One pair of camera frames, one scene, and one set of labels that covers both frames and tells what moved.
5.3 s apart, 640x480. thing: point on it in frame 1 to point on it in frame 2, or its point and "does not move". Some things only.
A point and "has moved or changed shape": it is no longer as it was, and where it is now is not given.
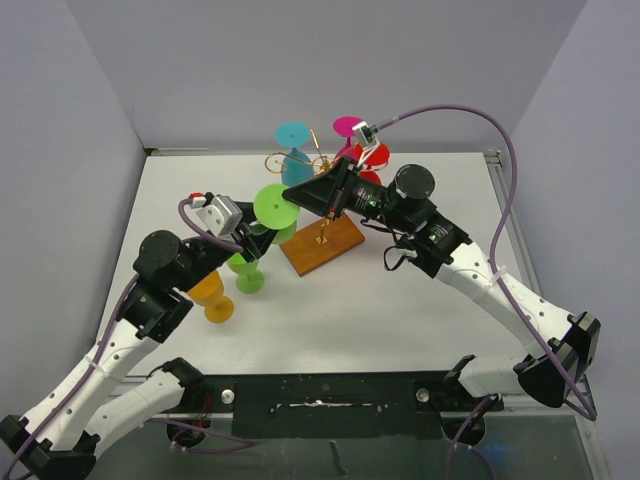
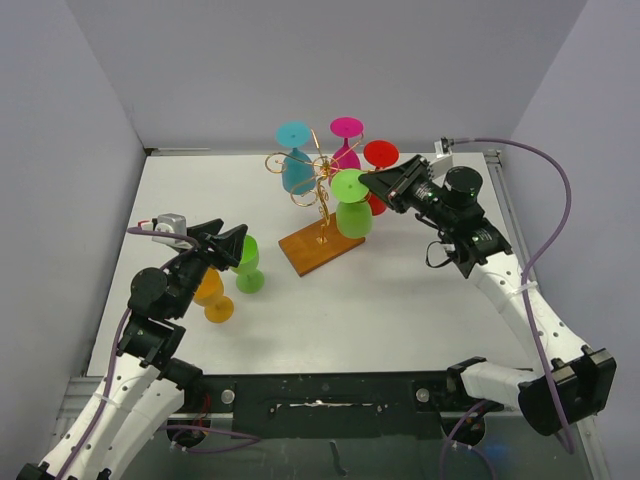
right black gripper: [324, 196] to [394, 185]
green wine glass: [249, 279] does not move
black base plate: [333, 406] does not move
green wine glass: [273, 211] has moved or changed shape
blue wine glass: [296, 166] does not move
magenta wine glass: [343, 126] does not move
